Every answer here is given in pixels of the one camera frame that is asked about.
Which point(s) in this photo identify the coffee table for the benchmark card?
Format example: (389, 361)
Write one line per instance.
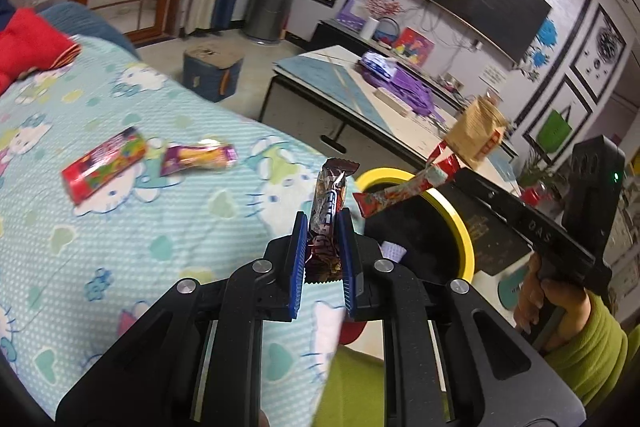
(320, 99)

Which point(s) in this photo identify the white cylinder cup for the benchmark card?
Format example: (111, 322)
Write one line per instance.
(368, 29)

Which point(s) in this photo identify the red snack wrapper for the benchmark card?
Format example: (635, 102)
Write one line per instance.
(381, 188)

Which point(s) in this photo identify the green right sleeve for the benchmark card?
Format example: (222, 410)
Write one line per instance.
(595, 360)

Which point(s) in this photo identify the purple snack wrapper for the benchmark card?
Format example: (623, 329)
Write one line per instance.
(208, 155)

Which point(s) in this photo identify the dark chocolate bar wrapper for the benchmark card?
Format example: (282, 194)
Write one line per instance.
(323, 262)

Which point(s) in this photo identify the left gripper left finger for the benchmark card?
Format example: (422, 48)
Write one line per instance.
(194, 357)

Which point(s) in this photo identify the Hello Kitty bed sheet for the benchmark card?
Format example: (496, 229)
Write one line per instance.
(76, 277)

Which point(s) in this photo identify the green hanging tote bag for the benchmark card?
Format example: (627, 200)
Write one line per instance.
(555, 130)

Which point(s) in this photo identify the red candy bottle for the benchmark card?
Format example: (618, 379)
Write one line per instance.
(86, 175)

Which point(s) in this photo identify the red blanket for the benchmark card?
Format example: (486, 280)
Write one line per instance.
(30, 44)

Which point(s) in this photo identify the blue storage stool box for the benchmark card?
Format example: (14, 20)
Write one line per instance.
(212, 70)

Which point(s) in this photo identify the purple box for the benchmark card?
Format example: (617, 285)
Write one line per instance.
(353, 15)

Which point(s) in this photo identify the colourful picture board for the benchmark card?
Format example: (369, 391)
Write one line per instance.
(413, 47)

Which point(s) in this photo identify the yellow rimmed trash bin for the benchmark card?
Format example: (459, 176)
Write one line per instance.
(438, 245)

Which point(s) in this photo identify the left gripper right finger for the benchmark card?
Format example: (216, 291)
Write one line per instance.
(450, 359)

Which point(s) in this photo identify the right hand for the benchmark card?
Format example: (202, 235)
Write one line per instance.
(534, 292)

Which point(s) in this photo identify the red potted plant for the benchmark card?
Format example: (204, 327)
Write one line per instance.
(540, 185)

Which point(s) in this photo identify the wall clock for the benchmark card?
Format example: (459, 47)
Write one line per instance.
(608, 43)

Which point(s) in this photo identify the white blue tissue pack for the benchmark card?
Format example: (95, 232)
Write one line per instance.
(379, 65)

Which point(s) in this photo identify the brown paper bag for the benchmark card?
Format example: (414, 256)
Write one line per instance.
(477, 132)

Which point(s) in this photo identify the green trousers leg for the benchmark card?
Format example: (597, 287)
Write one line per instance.
(354, 392)

